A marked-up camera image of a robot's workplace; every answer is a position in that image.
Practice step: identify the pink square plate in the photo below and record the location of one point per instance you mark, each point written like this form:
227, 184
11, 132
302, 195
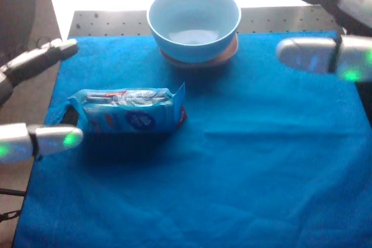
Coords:
186, 64

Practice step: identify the light blue bowl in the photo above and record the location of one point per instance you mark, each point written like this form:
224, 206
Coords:
180, 44

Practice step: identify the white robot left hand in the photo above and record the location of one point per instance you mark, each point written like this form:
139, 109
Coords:
35, 59

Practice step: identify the blue cloth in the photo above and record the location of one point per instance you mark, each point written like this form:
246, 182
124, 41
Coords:
203, 187

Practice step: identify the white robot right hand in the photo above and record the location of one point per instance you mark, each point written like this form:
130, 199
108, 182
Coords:
314, 53

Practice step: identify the blue snack packet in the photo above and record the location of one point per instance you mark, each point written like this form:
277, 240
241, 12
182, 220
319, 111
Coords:
130, 114

